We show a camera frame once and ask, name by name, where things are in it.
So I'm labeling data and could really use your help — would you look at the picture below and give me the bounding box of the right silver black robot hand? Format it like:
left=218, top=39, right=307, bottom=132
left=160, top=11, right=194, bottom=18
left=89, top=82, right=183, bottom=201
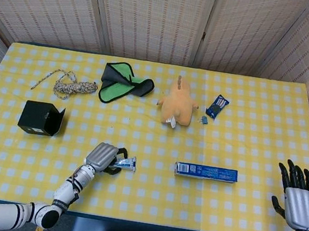
left=267, top=157, right=309, bottom=231

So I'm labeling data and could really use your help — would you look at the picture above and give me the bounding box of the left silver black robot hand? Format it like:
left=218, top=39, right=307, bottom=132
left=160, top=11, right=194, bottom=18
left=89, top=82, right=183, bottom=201
left=83, top=139, right=131, bottom=178

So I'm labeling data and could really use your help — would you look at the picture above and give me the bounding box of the white toothpaste tube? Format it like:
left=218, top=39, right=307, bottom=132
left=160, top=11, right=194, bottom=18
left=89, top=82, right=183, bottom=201
left=112, top=153, right=139, bottom=173

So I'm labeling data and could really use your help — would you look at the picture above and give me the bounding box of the blue toothpaste paper box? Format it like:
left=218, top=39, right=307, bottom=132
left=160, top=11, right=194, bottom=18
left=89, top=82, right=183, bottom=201
left=173, top=160, right=239, bottom=186

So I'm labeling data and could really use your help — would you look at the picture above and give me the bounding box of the yellow checkered tablecloth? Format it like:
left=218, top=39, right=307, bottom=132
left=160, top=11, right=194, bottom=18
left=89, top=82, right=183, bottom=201
left=0, top=33, right=309, bottom=231

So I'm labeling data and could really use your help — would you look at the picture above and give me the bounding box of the black open cardboard box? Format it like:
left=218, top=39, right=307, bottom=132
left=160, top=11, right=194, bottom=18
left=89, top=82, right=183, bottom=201
left=16, top=98, right=67, bottom=138

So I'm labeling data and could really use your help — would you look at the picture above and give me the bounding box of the green and grey cloth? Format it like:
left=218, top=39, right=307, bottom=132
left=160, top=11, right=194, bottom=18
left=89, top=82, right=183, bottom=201
left=97, top=58, right=158, bottom=111

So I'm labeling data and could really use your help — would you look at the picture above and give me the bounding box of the orange plush toy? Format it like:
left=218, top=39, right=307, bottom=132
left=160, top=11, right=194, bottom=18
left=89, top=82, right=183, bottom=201
left=153, top=73, right=204, bottom=132

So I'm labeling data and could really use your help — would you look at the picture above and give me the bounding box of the blue snack packet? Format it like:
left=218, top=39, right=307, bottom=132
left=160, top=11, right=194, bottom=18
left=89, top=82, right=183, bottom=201
left=204, top=92, right=231, bottom=122

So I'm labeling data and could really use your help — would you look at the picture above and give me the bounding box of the woven folding screen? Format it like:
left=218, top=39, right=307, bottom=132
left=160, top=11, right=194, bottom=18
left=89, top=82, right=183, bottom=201
left=0, top=0, right=309, bottom=126

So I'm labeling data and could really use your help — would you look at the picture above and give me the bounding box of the coiled speckled rope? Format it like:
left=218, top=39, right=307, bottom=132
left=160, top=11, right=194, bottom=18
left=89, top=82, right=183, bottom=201
left=29, top=64, right=102, bottom=106

